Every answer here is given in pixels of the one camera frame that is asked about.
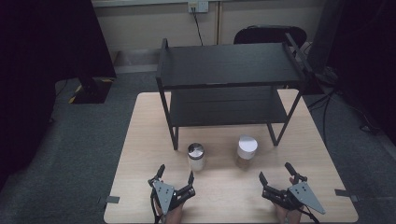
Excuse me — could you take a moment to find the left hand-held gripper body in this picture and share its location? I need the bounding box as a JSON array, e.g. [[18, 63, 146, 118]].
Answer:
[[148, 179, 197, 217]]

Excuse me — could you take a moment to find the dark curtain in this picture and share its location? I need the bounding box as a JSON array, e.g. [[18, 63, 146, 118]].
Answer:
[[326, 0, 396, 146], [0, 0, 117, 190]]

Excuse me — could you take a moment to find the black chair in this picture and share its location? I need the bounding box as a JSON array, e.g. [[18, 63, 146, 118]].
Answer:
[[233, 24, 308, 49]]

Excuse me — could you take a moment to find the black box with yellow tape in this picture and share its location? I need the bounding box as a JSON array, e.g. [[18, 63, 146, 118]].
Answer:
[[68, 77, 114, 105]]

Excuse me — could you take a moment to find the white wall socket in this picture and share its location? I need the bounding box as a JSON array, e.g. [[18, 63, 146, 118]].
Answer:
[[187, 1, 209, 14]]

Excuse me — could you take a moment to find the black two-tier shelf rack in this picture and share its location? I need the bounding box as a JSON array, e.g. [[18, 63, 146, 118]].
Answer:
[[155, 32, 314, 151]]

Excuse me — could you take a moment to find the person's right hand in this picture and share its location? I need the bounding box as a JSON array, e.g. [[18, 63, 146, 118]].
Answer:
[[275, 203, 304, 224]]

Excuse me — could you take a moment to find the jar with white lid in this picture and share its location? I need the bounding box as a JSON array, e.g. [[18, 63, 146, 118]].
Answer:
[[235, 134, 259, 169]]

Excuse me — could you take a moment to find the person's left hand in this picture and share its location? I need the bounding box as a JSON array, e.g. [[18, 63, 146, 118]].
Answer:
[[155, 203, 185, 224]]

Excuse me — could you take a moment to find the right hand-held gripper cable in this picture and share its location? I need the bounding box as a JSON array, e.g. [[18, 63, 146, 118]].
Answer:
[[300, 205, 321, 224]]

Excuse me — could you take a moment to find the glass jar with metal lid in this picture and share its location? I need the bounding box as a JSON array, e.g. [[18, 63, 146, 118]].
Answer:
[[187, 142, 205, 173]]

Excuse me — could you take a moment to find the left hand-held gripper cable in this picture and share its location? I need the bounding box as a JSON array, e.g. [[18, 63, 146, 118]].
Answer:
[[149, 186, 162, 224]]

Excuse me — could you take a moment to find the black floor cable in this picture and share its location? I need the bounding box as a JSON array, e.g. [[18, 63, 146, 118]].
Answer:
[[307, 90, 335, 145]]

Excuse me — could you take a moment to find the black power cable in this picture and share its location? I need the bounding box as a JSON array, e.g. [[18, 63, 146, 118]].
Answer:
[[191, 7, 205, 47]]

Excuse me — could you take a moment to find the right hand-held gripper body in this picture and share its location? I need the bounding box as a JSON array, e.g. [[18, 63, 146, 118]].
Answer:
[[262, 181, 327, 216]]

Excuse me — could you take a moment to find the hand-held gripper cable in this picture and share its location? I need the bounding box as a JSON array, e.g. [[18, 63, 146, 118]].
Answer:
[[300, 205, 321, 224], [149, 186, 162, 224]]

